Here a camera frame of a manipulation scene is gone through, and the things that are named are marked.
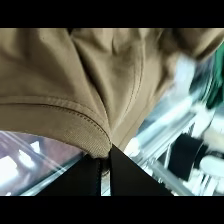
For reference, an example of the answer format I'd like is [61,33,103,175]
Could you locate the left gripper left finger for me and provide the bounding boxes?
[37,154,103,197]

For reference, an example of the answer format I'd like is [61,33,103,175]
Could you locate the silver frame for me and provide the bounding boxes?
[128,96,224,197]

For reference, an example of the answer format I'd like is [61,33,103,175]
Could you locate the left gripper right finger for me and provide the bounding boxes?
[109,143,173,197]

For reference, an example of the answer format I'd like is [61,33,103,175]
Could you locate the green garment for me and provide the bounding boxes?
[203,43,224,109]

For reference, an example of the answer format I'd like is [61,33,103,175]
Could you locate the brown T-shirt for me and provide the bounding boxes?
[0,27,224,160]

